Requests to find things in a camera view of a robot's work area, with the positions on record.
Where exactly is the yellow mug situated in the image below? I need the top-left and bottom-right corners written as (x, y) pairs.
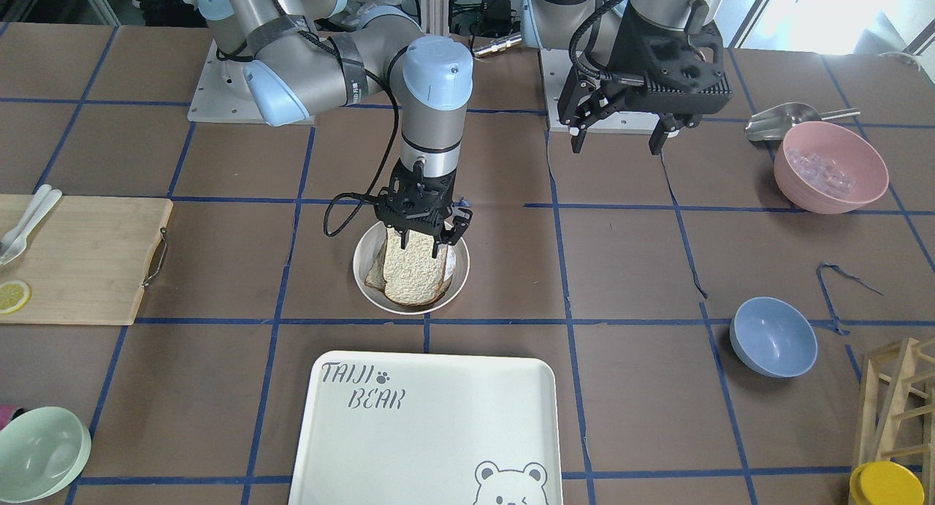
top-left (848, 461), bottom-right (926, 504)

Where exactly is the light green bowl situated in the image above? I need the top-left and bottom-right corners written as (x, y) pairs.
top-left (1, 406), bottom-right (91, 503)

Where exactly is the aluminium frame post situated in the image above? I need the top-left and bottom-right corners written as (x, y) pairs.
top-left (419, 0), bottom-right (451, 37)

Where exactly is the white bear tray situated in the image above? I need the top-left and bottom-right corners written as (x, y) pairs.
top-left (289, 351), bottom-right (563, 504)

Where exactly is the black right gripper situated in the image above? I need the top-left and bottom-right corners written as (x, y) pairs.
top-left (374, 161), bottom-right (472, 270)

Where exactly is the wooden cutting board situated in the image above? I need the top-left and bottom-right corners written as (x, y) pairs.
top-left (1, 196), bottom-right (172, 326)

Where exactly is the brown paper table cover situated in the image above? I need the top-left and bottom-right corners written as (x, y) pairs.
top-left (2, 23), bottom-right (933, 504)

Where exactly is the white round plate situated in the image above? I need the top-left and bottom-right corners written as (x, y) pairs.
top-left (351, 223), bottom-right (470, 315)

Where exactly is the fried egg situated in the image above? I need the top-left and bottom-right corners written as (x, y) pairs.
top-left (443, 246), bottom-right (457, 281)

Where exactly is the blue bowl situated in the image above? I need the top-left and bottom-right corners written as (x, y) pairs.
top-left (729, 297), bottom-right (818, 379)

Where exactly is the wooden cup rack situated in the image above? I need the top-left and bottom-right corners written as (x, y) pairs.
top-left (852, 338), bottom-right (934, 492)

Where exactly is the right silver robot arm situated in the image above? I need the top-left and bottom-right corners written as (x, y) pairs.
top-left (196, 0), bottom-right (473, 258)

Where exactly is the pink cloth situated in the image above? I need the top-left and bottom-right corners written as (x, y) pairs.
top-left (0, 404), bottom-right (27, 430)

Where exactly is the lemon slice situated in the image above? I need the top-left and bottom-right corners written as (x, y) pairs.
top-left (0, 281), bottom-right (32, 315)

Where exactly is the bread slice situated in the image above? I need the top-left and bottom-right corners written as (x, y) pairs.
top-left (365, 246), bottom-right (453, 306)
top-left (383, 227), bottom-right (446, 302)

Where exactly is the metal scoop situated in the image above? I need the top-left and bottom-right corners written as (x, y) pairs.
top-left (744, 102), bottom-right (861, 142)

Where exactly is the white plastic spoon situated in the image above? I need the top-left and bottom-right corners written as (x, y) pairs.
top-left (1, 184), bottom-right (63, 266)

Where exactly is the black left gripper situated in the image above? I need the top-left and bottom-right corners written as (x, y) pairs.
top-left (558, 12), bottom-right (734, 156)

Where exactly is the pink bowl with ice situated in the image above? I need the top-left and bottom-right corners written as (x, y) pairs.
top-left (774, 121), bottom-right (890, 215)

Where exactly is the white plastic fork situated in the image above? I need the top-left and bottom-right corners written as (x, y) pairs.
top-left (0, 184), bottom-right (53, 257)

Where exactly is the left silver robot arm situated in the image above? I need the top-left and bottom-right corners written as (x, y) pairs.
top-left (521, 0), bottom-right (733, 156)

